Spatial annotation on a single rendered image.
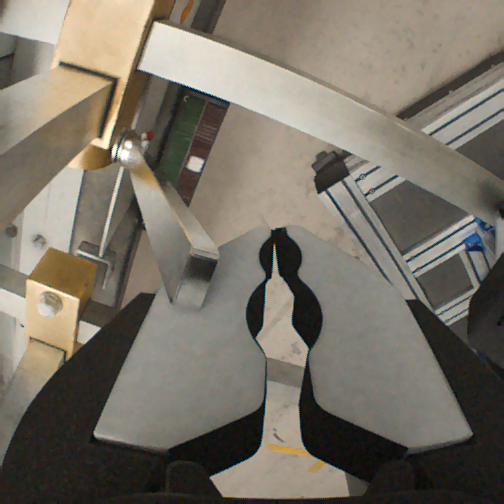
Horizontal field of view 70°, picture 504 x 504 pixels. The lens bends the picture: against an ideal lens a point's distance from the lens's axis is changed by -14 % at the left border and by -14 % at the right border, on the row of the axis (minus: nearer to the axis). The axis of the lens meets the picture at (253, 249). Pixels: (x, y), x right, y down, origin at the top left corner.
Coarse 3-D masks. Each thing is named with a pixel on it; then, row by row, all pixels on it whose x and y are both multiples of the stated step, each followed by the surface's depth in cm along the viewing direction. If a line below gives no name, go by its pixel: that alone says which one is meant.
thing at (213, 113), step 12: (216, 108) 38; (204, 120) 39; (216, 120) 39; (204, 132) 39; (192, 144) 40; (204, 144) 40; (192, 156) 41; (204, 156) 41; (192, 168) 42; (180, 180) 42; (192, 180) 42; (180, 192) 43
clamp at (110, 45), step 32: (96, 0) 18; (128, 0) 18; (160, 0) 19; (64, 32) 19; (96, 32) 19; (128, 32) 19; (64, 64) 20; (96, 64) 20; (128, 64) 20; (128, 96) 22; (96, 160) 24
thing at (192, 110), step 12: (192, 96) 37; (192, 108) 38; (180, 120) 39; (192, 120) 39; (180, 132) 39; (192, 132) 39; (180, 144) 40; (168, 156) 41; (180, 156) 41; (168, 168) 42; (180, 168) 42
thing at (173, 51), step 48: (0, 0) 18; (48, 0) 19; (144, 48) 21; (192, 48) 21; (240, 48) 22; (240, 96) 22; (288, 96) 22; (336, 96) 22; (336, 144) 24; (384, 144) 24; (432, 144) 23; (432, 192) 25; (480, 192) 25
